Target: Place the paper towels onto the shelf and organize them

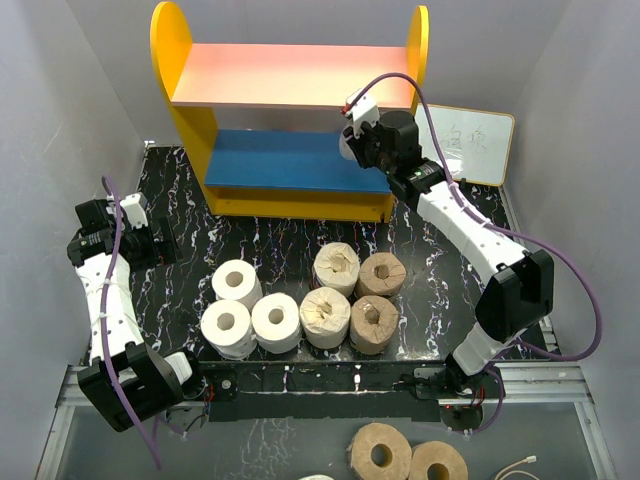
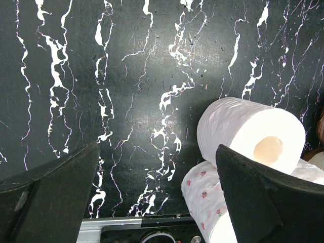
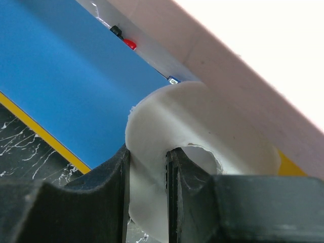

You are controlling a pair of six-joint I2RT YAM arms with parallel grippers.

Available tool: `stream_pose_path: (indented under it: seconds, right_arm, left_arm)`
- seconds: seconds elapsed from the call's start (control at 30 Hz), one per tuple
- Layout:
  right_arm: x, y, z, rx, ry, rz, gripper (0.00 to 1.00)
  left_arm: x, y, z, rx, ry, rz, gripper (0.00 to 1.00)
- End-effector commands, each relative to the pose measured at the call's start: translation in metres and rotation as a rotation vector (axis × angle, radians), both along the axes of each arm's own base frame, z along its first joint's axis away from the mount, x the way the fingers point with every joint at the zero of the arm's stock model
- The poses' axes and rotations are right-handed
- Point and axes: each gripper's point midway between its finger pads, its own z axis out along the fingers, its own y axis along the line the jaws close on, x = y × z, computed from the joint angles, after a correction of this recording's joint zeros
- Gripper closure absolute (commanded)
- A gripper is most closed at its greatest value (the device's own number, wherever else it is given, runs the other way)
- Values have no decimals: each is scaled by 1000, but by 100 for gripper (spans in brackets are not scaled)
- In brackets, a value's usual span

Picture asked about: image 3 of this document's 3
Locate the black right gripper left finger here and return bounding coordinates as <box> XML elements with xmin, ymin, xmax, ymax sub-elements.
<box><xmin>1</xmin><ymin>146</ymin><xmax>130</xmax><ymax>242</ymax></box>

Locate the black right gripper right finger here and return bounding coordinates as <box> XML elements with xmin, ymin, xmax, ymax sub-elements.
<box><xmin>166</xmin><ymin>148</ymin><xmax>323</xmax><ymax>242</ymax></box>

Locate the patterned white paper roll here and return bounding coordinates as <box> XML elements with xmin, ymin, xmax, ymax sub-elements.
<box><xmin>125</xmin><ymin>81</ymin><xmax>281</xmax><ymax>242</ymax></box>

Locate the yellow shelf with coloured boards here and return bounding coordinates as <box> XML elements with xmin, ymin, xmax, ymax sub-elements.
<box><xmin>1</xmin><ymin>1</ymin><xmax>323</xmax><ymax>178</ymax></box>

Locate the small blue eraser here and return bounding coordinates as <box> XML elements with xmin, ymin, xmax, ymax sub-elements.
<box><xmin>167</xmin><ymin>76</ymin><xmax>180</xmax><ymax>85</ymax></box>

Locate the black and red marker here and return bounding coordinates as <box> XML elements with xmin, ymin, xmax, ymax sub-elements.
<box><xmin>110</xmin><ymin>25</ymin><xmax>137</xmax><ymax>50</ymax></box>

